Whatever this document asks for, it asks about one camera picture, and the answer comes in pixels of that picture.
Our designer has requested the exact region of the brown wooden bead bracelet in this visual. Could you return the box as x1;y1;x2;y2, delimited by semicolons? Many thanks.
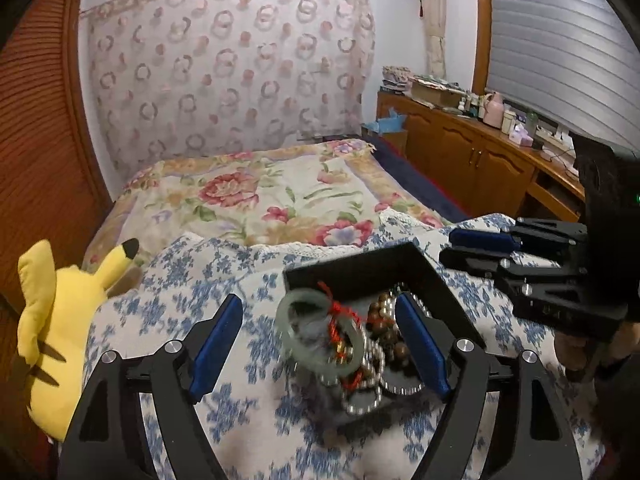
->
366;291;414;376

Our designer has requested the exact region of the black jewelry box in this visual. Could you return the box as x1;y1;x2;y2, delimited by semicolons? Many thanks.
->
284;243;486;427

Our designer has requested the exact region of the red orange beaded bracelet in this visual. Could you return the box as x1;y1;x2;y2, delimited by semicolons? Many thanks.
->
316;282;364;394

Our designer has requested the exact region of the pale green jade bangle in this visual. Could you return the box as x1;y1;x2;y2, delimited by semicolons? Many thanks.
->
276;288;366;380

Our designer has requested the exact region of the right hand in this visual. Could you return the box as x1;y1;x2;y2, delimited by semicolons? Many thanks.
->
553;321;639;382

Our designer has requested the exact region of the wooden sideboard cabinet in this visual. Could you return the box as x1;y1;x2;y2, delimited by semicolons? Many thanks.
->
376;91;585;221

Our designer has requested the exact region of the pink tissue box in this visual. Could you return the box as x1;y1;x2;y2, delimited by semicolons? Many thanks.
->
509;125;534;148

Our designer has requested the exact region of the blue tissue paper bag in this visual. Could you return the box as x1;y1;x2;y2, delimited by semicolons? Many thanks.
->
362;107;407;136

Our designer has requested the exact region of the pink thermos jug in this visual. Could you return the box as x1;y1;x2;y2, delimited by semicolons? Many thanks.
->
482;92;504;129

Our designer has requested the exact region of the floral bed quilt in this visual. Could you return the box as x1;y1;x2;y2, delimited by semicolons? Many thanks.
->
82;138;458;271

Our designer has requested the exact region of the cardboard box on cabinet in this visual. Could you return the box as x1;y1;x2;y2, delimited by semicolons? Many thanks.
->
410;78;466;107

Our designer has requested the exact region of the yellow Pikachu plush toy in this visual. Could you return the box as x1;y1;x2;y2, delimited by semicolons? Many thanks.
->
17;238;139;442

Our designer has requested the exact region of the grey window blind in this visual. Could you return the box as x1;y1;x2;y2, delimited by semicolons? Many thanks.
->
487;0;639;148

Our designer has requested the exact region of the brown wooden louvered wardrobe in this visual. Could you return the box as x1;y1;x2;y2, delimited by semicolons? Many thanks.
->
1;0;112;310

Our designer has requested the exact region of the pink circle patterned curtain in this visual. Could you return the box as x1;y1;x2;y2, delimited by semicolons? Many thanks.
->
86;0;375;179

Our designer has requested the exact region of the beige lace side curtain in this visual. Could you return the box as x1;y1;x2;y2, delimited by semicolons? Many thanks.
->
421;0;447;78

